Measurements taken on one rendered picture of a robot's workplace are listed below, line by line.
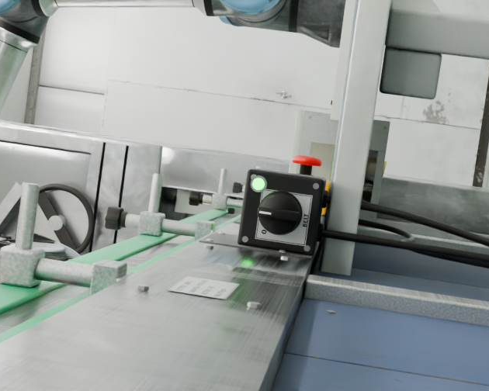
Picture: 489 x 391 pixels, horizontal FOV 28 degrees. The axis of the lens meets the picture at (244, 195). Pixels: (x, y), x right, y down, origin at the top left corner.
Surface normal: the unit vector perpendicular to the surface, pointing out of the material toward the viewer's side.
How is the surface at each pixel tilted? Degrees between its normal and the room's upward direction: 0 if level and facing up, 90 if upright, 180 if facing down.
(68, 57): 90
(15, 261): 90
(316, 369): 90
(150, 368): 90
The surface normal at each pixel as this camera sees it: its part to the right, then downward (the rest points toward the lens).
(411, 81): -0.14, 0.26
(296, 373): 0.14, -0.99
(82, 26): -0.11, 0.04
